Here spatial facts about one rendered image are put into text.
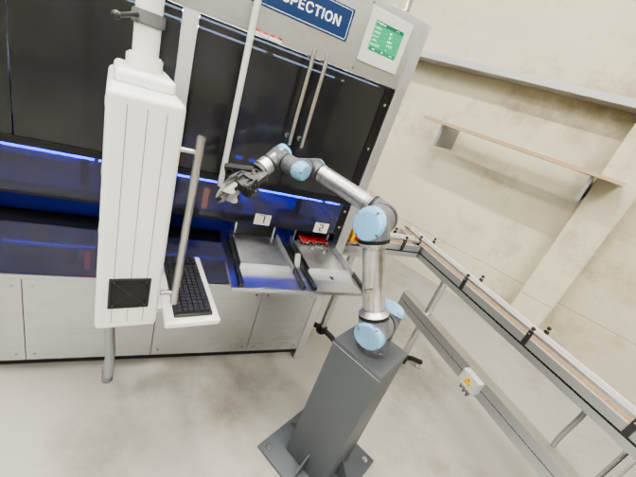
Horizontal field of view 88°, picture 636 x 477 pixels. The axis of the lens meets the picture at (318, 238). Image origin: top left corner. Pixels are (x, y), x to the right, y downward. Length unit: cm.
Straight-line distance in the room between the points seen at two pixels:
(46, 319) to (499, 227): 393
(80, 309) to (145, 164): 114
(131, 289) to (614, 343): 412
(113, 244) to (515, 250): 380
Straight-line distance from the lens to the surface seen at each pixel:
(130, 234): 110
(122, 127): 99
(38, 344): 218
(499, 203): 416
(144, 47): 118
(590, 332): 435
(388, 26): 173
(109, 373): 193
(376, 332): 126
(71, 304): 199
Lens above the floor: 170
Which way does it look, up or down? 23 degrees down
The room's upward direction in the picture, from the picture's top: 20 degrees clockwise
